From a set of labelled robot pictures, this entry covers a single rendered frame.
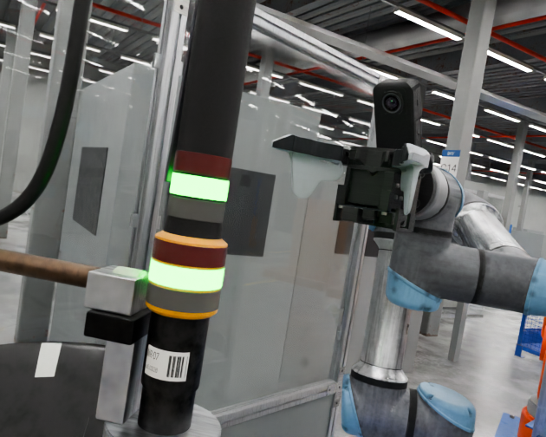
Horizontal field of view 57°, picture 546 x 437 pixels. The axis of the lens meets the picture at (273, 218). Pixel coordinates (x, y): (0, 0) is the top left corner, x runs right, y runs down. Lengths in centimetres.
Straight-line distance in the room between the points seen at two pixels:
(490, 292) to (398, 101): 29
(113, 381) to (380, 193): 31
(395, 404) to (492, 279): 45
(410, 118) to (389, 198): 10
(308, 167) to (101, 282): 27
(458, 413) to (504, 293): 42
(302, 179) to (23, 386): 32
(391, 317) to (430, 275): 38
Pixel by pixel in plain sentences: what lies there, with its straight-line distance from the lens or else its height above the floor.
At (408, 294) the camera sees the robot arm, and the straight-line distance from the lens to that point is 69.
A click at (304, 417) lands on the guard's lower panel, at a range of 176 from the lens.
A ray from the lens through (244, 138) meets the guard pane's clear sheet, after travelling 130.
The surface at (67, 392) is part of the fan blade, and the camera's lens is 49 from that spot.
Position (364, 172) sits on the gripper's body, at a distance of 53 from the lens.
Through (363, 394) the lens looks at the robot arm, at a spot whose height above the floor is 124.
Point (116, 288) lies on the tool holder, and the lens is 31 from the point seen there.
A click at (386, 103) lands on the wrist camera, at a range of 56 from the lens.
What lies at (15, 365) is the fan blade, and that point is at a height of 143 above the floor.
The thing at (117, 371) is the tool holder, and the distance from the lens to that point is 32.
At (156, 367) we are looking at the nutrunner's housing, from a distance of 31.
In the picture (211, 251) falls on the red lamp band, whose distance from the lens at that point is 29.
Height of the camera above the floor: 161
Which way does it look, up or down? 3 degrees down
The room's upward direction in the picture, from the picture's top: 9 degrees clockwise
